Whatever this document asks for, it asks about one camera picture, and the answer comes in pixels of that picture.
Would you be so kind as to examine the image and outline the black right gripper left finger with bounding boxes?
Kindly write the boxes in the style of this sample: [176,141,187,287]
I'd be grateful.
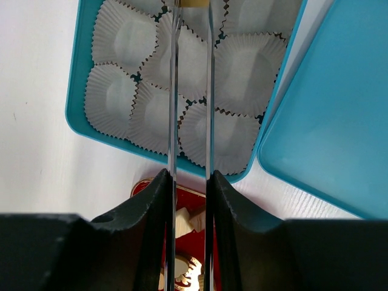
[1,170,170,290]

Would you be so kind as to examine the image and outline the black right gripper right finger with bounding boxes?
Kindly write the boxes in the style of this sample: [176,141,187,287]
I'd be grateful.
[210,171,387,290]

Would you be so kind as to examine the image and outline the stainless steel tongs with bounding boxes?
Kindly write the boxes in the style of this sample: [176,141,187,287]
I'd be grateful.
[164,1,215,290]

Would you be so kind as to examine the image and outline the tan chocolate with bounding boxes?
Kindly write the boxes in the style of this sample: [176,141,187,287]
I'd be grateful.
[179,0,210,8]

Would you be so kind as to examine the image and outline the red lacquer tray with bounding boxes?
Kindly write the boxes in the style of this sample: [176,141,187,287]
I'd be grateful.
[130,178,221,290]

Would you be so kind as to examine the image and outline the teal tin lid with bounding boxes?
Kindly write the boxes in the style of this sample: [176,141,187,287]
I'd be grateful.
[258,1,387,219]

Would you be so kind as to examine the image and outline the teal tin box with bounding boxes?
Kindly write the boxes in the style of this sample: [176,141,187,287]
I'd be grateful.
[65,1,306,182]

